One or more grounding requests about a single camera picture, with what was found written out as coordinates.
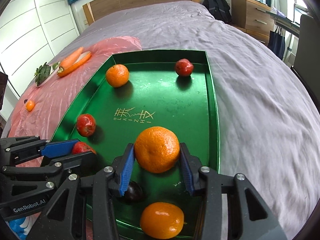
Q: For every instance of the pink plastic sheet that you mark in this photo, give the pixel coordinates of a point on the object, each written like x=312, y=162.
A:
x=54, y=97

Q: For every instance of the white plate with greens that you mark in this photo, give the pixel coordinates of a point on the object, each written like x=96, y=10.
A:
x=47, y=76

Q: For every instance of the green bok choy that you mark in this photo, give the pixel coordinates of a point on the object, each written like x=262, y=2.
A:
x=42, y=73

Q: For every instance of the white wardrobe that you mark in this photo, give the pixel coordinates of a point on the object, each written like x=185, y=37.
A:
x=33, y=32

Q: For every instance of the dark blue tote bag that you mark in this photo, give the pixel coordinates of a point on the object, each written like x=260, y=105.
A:
x=277, y=42

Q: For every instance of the black backpack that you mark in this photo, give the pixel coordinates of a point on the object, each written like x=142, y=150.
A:
x=219, y=9

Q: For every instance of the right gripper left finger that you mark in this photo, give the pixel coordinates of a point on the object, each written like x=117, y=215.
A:
x=64, y=217

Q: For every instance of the small smooth orange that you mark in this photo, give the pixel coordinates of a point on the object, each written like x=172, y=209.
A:
x=29, y=105

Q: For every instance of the grey office chair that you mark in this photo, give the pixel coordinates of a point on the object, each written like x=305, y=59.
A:
x=306, y=64

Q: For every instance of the mandarin orange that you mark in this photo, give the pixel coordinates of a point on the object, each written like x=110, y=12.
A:
x=117, y=75
x=157, y=149

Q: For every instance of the purple bed cover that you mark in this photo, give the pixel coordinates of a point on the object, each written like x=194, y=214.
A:
x=269, y=125

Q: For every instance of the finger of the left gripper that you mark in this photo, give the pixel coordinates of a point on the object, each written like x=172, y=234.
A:
x=81, y=164
x=18, y=150

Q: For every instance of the green rectangular tray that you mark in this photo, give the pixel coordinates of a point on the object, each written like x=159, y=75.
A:
x=154, y=96

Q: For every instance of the orange rimmed plate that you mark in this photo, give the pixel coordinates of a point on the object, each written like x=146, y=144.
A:
x=84, y=57

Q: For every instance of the wooden drawer cabinet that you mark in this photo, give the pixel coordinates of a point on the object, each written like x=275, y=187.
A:
x=253, y=18

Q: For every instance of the orange carrot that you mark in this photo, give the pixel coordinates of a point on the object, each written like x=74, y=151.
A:
x=70, y=60

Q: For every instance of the left blue gloved hand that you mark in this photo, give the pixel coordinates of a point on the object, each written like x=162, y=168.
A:
x=22, y=226

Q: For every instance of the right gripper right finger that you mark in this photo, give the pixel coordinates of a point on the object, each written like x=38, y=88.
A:
x=249, y=217

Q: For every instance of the glass desk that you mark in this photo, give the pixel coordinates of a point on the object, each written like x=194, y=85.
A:
x=285, y=23

